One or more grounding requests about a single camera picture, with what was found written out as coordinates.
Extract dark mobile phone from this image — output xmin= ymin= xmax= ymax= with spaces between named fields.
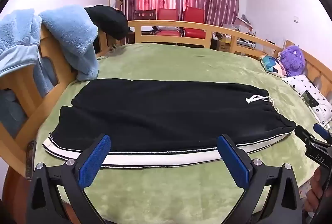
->
xmin=25 ymin=140 xmax=37 ymax=179

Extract red chair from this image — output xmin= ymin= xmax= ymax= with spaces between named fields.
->
xmin=182 ymin=6 xmax=207 ymax=39
xmin=156 ymin=8 xmax=180 ymax=37

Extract dark wooden chair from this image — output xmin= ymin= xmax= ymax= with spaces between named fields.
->
xmin=134 ymin=9 xmax=157 ymax=21

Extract geometric patterned pillow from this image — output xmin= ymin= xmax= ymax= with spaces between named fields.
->
xmin=260 ymin=55 xmax=287 ymax=78

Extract purple plush toy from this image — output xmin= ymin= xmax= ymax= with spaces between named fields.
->
xmin=280 ymin=45 xmax=307 ymax=77

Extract white floral pillow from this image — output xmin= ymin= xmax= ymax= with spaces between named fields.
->
xmin=281 ymin=74 xmax=332 ymax=126

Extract wooden bed frame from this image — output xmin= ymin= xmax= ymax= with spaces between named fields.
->
xmin=0 ymin=19 xmax=332 ymax=224

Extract person's right hand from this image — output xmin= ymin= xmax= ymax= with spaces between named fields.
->
xmin=303 ymin=168 xmax=325 ymax=214

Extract cardboard box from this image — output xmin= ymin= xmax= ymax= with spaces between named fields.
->
xmin=216 ymin=39 xmax=232 ymax=52

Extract black garment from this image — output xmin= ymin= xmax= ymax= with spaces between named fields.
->
xmin=84 ymin=5 xmax=130 ymax=41

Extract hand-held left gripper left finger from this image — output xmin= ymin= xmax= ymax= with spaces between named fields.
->
xmin=27 ymin=134 xmax=112 ymax=224

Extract green fleece blanket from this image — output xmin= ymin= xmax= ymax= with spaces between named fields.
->
xmin=34 ymin=43 xmax=328 ymax=224

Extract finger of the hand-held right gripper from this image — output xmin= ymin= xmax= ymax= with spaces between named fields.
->
xmin=313 ymin=123 xmax=332 ymax=142
xmin=294 ymin=125 xmax=316 ymax=146

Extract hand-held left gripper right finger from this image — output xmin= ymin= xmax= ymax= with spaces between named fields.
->
xmin=217 ymin=134 xmax=305 ymax=224

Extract black pants with white stripe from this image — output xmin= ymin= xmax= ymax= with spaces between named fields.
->
xmin=42 ymin=78 xmax=297 ymax=169

